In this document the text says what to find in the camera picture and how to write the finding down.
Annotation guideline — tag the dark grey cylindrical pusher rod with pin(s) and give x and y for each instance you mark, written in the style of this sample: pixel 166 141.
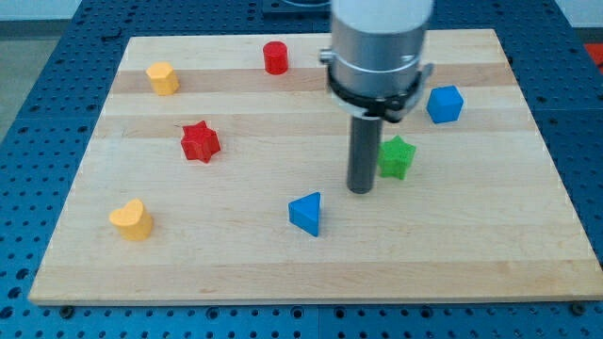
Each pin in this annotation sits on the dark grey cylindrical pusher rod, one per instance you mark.
pixel 365 140

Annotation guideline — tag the green star block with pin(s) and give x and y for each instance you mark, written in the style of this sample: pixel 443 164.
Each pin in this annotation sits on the green star block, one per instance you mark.
pixel 395 158

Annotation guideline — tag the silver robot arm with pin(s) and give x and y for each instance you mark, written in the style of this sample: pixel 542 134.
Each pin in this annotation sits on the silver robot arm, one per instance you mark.
pixel 374 72

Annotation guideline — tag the red star block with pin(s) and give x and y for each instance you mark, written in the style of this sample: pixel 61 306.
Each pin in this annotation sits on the red star block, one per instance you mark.
pixel 199 142

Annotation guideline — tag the blue cube block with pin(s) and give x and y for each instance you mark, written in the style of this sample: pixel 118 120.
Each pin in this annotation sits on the blue cube block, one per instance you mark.
pixel 445 104

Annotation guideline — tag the blue triangle block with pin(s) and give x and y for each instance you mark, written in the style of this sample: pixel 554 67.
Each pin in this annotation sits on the blue triangle block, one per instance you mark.
pixel 305 213

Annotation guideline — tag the red cylinder block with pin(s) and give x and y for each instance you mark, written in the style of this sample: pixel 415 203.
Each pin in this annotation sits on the red cylinder block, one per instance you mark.
pixel 275 55

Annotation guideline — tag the light wooden board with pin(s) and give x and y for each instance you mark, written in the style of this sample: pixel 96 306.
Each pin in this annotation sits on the light wooden board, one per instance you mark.
pixel 481 216

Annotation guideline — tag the yellow hexagon block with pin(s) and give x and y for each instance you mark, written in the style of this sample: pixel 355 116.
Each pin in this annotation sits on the yellow hexagon block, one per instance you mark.
pixel 163 79

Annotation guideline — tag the yellow heart block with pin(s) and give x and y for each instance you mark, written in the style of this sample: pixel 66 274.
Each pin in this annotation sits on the yellow heart block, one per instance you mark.
pixel 132 221

